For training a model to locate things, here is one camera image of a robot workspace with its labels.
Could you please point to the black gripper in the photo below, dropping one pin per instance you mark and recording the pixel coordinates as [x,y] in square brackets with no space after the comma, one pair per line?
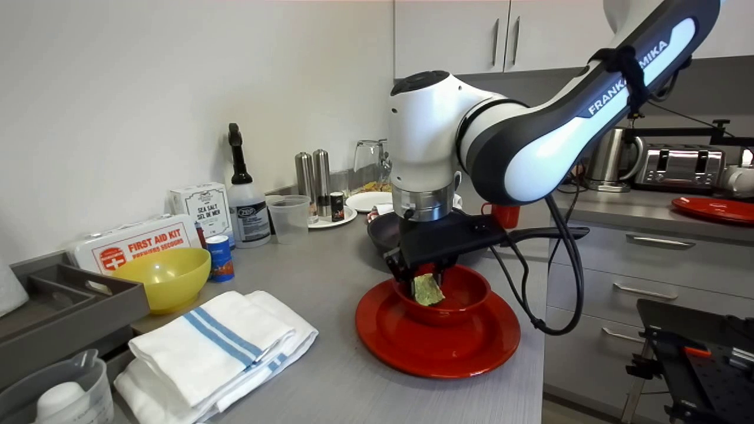
[421,269]

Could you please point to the yellow sponge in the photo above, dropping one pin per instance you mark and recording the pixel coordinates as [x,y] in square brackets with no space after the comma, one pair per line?
[426,290]

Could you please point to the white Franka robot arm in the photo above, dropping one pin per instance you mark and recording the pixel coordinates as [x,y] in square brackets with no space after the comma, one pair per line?
[542,142]

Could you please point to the yellow bowl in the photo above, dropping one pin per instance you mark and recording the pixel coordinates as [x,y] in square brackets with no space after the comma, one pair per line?
[160,278]

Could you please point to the red plate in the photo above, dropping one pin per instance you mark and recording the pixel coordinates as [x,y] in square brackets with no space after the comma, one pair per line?
[391,338]
[715,210]

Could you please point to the large white plate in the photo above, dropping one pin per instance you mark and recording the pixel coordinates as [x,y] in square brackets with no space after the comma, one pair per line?
[368,202]

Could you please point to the red cup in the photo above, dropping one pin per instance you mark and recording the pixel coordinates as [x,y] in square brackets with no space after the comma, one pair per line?
[507,216]

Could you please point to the small white plate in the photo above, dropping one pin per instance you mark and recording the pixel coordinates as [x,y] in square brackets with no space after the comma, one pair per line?
[332,224]

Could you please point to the small dark spice jar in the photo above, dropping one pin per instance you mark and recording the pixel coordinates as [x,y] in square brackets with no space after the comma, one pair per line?
[338,208]

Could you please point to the upturned clear wine glass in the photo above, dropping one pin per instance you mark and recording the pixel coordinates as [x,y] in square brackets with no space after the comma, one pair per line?
[366,165]

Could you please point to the steel shaker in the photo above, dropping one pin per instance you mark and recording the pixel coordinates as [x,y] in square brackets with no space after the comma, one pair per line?
[302,173]
[322,179]

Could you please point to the white spray bottle black nozzle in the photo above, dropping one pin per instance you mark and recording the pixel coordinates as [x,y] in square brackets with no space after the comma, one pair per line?
[251,212]

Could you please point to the blue can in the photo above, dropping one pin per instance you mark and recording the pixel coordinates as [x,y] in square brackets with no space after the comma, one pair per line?
[219,259]

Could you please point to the white towel blue stripe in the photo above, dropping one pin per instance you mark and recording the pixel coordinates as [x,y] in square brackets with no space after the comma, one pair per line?
[213,355]

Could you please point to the steel kettle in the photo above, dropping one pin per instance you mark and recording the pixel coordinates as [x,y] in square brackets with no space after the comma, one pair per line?
[621,161]

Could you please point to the small white carton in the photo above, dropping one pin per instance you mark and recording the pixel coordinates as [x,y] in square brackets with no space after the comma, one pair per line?
[201,208]

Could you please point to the steel toaster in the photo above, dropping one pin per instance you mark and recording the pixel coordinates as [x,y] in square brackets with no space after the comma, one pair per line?
[680,169]

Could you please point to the orange black clamp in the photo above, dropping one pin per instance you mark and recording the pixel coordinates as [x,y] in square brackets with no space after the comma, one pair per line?
[695,355]

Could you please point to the grey counter cabinet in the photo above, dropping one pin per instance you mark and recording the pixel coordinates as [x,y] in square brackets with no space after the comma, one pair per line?
[707,268]

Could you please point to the white first aid kit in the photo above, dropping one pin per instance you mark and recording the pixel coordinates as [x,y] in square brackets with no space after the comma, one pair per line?
[132,244]

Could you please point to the black base board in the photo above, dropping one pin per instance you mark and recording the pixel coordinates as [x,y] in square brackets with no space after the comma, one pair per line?
[707,384]

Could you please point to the black boom rod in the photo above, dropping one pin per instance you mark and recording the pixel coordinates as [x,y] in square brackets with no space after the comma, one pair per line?
[707,133]

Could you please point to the grey tray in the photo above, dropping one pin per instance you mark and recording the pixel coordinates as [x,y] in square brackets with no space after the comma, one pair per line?
[71,308]

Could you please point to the clear plastic jug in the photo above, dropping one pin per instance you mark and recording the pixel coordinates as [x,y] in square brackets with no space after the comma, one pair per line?
[55,393]

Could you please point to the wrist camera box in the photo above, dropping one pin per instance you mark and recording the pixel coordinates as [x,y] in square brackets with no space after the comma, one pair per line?
[456,238]

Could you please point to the white wall cabinet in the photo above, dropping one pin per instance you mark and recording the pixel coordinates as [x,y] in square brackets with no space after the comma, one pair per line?
[448,36]

